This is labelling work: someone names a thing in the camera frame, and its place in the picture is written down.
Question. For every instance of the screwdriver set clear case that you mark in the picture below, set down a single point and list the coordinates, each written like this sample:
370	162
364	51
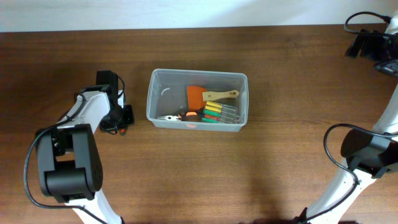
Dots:
220	113

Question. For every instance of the orange black needle-nose pliers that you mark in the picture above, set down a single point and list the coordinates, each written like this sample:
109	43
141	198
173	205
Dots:
187	116

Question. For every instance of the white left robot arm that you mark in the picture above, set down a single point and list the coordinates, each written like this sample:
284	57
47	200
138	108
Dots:
69	164

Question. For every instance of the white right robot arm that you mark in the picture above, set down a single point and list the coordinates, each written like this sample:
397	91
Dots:
367	154

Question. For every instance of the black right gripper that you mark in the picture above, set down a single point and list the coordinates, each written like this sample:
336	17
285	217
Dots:
368	49

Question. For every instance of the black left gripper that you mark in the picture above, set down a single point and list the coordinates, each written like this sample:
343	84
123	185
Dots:
129	117

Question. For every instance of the orange scraper wooden handle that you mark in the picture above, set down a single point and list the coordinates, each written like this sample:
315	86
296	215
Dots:
197	96

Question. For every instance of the clear plastic container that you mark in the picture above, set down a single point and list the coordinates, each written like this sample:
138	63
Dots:
167	95

